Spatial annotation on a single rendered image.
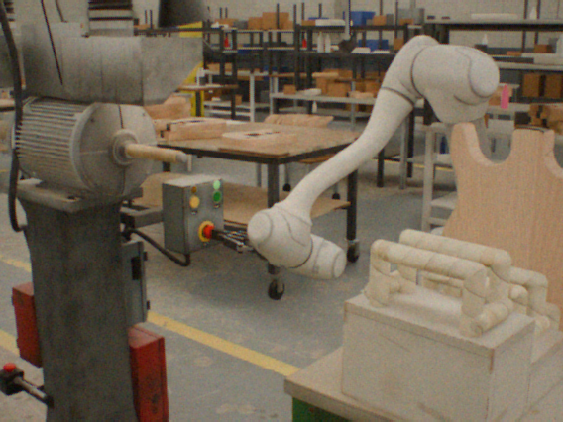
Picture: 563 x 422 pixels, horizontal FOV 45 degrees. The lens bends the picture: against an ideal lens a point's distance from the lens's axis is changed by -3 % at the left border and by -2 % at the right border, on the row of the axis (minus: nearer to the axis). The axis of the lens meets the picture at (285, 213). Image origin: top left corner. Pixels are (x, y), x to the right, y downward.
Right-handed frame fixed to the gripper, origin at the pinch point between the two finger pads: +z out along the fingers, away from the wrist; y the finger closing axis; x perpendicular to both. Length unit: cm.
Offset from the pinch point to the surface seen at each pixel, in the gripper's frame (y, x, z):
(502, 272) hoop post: -38, 21, -97
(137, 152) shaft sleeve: -28.5, 27.6, 0.0
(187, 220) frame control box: -6.9, 4.7, 6.2
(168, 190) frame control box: -7.9, 12.5, 13.1
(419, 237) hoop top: -37, 23, -82
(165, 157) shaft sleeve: -28.5, 27.5, -10.4
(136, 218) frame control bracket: -17.2, 5.7, 16.3
